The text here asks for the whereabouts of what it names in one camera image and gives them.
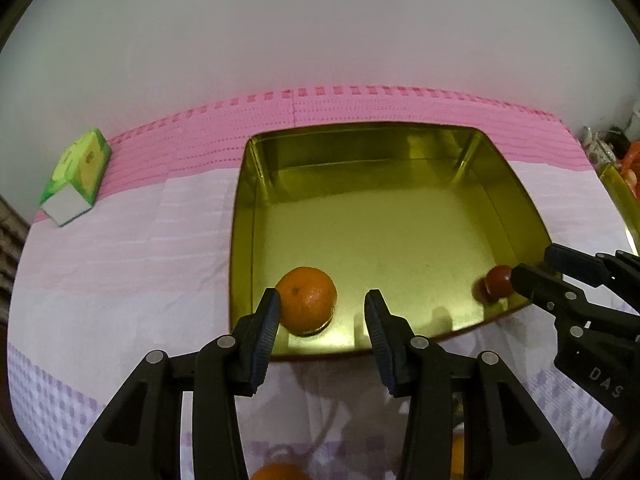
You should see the small orange mandarin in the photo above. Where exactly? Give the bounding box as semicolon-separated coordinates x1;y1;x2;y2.
276;266;337;336

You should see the red toffee tin box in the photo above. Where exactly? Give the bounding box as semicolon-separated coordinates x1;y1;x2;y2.
229;122;551;361

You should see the rattan chair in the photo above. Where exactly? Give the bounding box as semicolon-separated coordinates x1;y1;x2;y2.
0;197;29;325

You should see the large yellow orange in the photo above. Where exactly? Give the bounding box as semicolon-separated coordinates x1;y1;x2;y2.
450;432;465;480

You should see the green tissue box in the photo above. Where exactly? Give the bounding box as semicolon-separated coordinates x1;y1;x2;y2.
39;128;112;226

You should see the clutter beside table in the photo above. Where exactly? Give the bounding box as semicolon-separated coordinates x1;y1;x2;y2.
580;103;639;194

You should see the gold tin lid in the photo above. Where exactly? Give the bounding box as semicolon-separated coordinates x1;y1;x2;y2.
597;164;640;256

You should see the red tomato with stem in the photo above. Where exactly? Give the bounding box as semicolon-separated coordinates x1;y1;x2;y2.
483;264;514;302

